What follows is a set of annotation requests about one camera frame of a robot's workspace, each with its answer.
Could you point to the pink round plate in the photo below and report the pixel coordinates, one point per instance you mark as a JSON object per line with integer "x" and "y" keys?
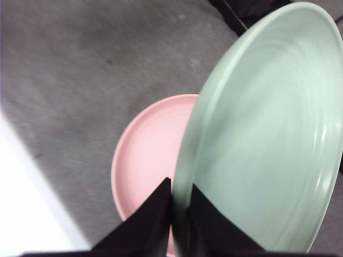
{"x": 150, "y": 150}

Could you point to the pale green round plate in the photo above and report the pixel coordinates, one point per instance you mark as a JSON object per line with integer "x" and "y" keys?
{"x": 268, "y": 134}

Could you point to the black plate rack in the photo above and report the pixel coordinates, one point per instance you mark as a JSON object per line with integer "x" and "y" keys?
{"x": 235, "y": 13}

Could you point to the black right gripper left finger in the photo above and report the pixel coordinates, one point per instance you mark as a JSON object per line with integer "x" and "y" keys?
{"x": 147, "y": 227}

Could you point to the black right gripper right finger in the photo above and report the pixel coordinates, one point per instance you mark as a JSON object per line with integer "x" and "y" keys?
{"x": 211, "y": 233}

